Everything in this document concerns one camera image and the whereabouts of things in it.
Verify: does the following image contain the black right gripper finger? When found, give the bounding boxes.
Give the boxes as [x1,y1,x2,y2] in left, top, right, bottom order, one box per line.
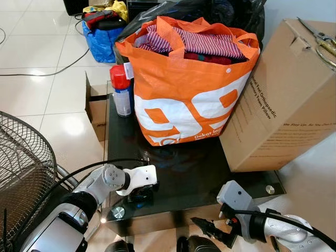
[190,216,225,242]

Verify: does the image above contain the black right robot leg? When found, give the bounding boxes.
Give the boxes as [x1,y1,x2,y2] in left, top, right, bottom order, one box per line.
[175,235,217,252]

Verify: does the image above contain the black glass table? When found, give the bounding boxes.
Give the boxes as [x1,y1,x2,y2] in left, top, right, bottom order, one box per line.
[102,94,287,237]

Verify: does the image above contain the small open cardboard box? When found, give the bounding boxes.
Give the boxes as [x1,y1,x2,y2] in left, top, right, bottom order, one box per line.
[85,71,114,142]

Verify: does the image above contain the red capped spray can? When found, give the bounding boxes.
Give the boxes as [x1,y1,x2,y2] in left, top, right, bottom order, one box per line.
[109,64,134,118]

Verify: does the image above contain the orange white shopping bag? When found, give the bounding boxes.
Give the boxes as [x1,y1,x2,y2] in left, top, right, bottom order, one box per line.
[115,16,261,147]

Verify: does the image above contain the large brown cardboard box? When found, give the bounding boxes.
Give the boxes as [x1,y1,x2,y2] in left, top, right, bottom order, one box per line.
[219,19,336,173]

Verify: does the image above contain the blue plastic bag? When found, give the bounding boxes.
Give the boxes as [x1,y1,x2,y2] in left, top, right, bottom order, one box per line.
[82,20,127,64]

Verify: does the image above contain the red white striped garment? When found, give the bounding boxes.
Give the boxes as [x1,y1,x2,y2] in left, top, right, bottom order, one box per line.
[135,25,248,60]

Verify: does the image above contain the red black cloth bundle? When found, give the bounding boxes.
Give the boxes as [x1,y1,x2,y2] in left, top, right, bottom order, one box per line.
[82,9,122,30]

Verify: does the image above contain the black garbage bag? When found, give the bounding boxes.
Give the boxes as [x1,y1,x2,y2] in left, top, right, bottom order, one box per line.
[117,0,266,47]

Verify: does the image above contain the yellow crumpled bag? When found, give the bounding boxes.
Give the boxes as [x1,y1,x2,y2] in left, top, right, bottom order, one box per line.
[108,0,130,22]

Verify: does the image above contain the black box on floor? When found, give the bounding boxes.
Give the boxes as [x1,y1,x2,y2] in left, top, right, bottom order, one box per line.
[62,0,91,17]

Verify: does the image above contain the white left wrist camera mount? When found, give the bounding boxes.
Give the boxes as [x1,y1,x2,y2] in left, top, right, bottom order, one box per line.
[116,164,159,196]

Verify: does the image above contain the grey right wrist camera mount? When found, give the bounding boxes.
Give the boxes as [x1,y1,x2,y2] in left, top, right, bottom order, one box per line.
[216,180,258,217]

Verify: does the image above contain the thin black floor cable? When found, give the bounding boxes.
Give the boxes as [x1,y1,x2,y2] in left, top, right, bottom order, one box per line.
[0,46,91,78]

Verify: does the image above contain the brass handled scissors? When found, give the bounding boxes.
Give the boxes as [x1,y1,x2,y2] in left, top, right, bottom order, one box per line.
[296,17,336,69]

